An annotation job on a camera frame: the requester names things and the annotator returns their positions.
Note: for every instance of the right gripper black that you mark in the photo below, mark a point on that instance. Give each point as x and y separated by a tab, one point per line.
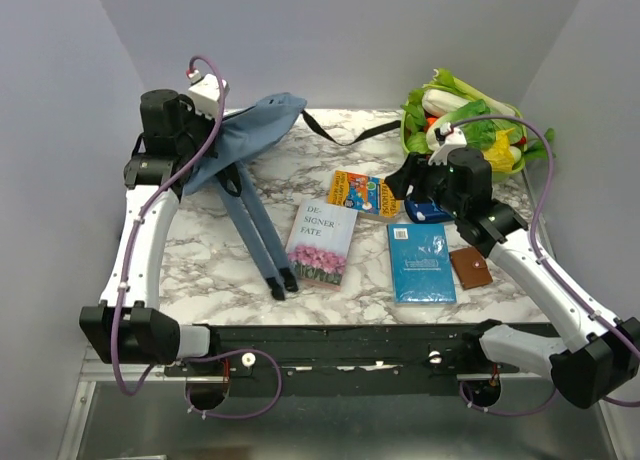
411	171

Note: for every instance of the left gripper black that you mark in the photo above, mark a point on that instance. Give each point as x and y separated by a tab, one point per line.
189	112

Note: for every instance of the blue student backpack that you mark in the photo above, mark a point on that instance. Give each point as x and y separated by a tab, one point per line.
235	140

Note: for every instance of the brown leather wallet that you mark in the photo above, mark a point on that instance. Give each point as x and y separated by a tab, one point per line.
471	268

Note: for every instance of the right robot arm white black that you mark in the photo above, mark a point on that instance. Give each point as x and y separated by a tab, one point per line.
593	352

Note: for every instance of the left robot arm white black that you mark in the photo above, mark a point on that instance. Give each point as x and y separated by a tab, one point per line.
126	325

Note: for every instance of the orange comic book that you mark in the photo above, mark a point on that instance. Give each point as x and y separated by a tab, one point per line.
369	196

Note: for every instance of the blue pencil case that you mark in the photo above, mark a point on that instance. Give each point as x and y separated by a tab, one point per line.
425	213

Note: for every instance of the white napa cabbage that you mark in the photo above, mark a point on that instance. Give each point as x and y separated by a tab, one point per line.
439	103

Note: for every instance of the blue plastic-wrapped book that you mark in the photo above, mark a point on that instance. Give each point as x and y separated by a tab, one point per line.
420	265

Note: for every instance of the green leafy lettuce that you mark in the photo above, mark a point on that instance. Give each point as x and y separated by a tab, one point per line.
480	134

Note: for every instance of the designer fate flower book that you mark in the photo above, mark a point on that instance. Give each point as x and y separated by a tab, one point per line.
319	242

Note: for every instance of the yellow leafy vegetable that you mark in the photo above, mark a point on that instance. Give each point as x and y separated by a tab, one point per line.
501	155

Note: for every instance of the green vegetable tray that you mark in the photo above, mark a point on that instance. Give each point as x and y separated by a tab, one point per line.
415	139

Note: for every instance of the bok choy stalk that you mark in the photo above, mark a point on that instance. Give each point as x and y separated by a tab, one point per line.
444	80

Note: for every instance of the dark green spinach leaf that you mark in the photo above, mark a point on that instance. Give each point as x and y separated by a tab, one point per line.
535	147

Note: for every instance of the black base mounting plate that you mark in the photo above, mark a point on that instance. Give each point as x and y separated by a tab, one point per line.
349	360

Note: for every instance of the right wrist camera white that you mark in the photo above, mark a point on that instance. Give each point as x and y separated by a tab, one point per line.
443	142

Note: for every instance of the aluminium rail frame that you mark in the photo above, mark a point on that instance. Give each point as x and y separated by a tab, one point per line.
155	424

